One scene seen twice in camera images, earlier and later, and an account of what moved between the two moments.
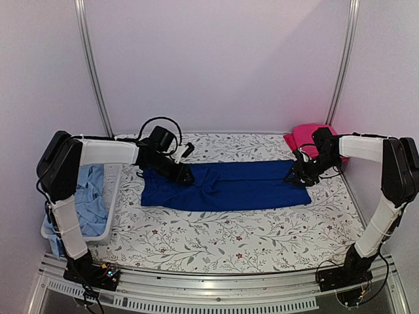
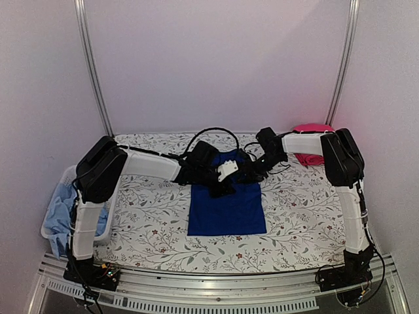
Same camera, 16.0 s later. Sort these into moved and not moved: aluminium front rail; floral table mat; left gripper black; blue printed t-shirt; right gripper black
Moved: blue printed t-shirt; right gripper black; left gripper black
Not moved: aluminium front rail; floral table mat
